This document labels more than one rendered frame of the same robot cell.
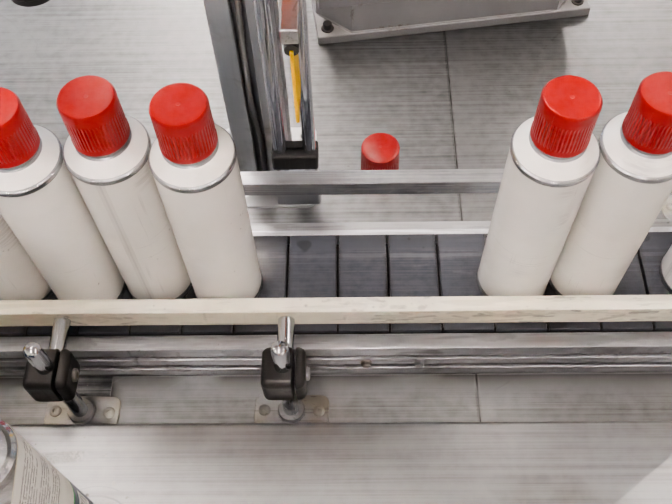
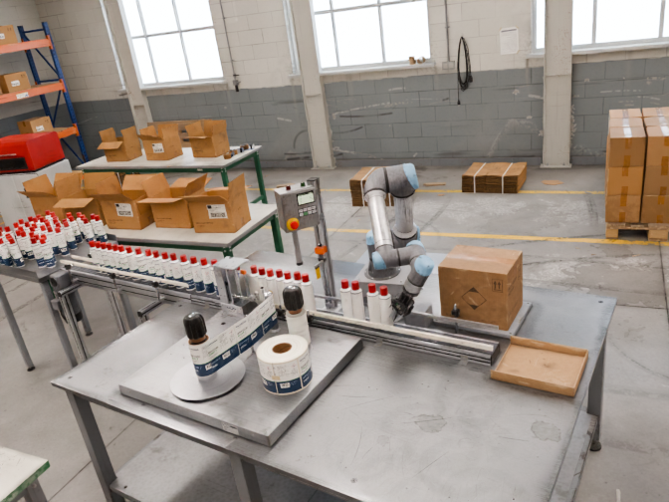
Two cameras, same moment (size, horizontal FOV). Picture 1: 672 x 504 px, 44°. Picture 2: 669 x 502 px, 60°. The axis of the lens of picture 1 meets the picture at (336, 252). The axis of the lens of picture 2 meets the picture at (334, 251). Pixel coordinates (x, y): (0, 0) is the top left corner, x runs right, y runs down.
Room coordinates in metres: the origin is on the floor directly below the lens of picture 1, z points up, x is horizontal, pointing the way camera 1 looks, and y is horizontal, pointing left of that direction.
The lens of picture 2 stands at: (-1.68, -1.37, 2.22)
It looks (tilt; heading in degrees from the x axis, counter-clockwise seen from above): 23 degrees down; 33
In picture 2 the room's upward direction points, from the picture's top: 8 degrees counter-clockwise
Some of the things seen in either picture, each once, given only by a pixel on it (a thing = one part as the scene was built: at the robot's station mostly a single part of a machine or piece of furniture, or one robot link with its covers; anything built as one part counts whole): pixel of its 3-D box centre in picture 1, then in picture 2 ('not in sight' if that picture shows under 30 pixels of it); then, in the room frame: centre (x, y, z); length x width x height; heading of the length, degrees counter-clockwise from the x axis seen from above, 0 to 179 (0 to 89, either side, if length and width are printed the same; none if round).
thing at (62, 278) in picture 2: not in sight; (64, 298); (0.26, 1.97, 0.71); 0.15 x 0.12 x 0.34; 178
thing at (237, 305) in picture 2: not in sight; (236, 286); (0.23, 0.45, 1.01); 0.14 x 0.13 x 0.26; 88
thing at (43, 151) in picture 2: not in sight; (35, 186); (2.41, 5.48, 0.61); 0.70 x 0.60 x 1.22; 107
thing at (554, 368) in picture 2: not in sight; (540, 364); (0.26, -0.98, 0.85); 0.30 x 0.26 x 0.04; 88
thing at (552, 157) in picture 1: (537, 203); (346, 300); (0.30, -0.13, 0.98); 0.05 x 0.05 x 0.20
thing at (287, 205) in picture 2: not in sight; (297, 207); (0.39, 0.12, 1.38); 0.17 x 0.10 x 0.19; 143
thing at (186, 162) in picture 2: not in sight; (174, 187); (3.21, 3.95, 0.39); 2.20 x 0.80 x 0.78; 95
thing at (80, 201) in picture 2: not in sight; (88, 201); (1.24, 2.86, 0.97); 0.44 x 0.38 x 0.37; 10
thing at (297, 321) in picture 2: not in sight; (297, 319); (0.02, -0.05, 1.03); 0.09 x 0.09 x 0.30
